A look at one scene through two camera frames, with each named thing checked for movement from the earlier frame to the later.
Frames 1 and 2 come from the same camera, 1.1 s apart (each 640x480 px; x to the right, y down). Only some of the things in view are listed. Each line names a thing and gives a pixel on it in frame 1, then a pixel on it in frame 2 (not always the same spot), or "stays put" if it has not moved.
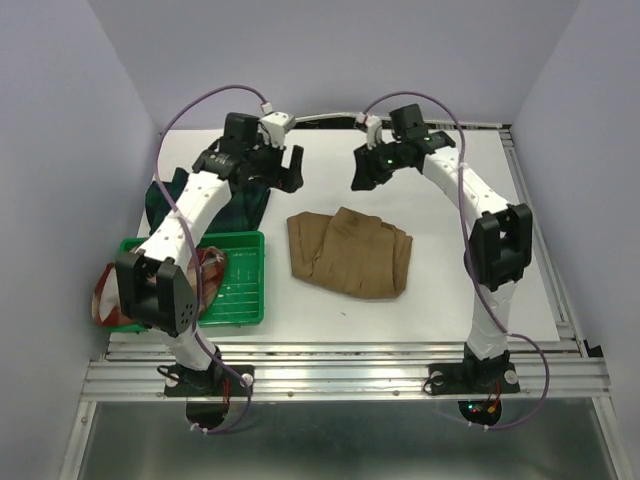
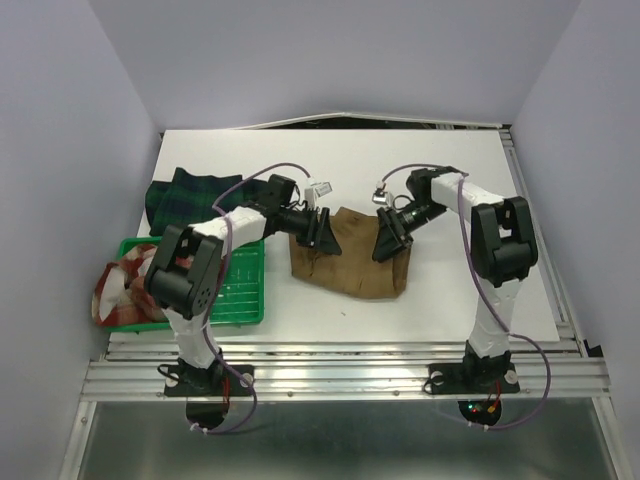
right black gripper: (367, 170) to (390, 241)
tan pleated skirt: (350, 253) stays put
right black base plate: (473, 379) stays put
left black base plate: (217, 381) stays put
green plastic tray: (241, 302) stays put
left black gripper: (285, 179) to (326, 240)
